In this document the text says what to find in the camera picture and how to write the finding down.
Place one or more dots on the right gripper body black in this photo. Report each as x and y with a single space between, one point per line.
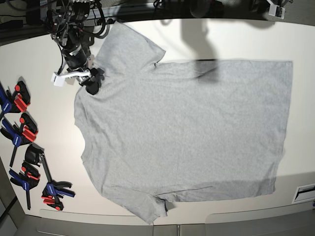
77 59

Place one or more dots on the grey T-shirt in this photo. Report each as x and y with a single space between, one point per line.
194 131

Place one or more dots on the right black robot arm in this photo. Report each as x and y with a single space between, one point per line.
74 41

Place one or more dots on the top blue red bar clamp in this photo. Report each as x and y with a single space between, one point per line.
15 102

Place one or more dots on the blue red bar clamp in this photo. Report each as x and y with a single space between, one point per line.
23 135
28 179
15 102

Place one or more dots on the long bar clamp black pad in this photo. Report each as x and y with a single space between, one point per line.
54 191

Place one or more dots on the white label plate on table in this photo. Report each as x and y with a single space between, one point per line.
304 193

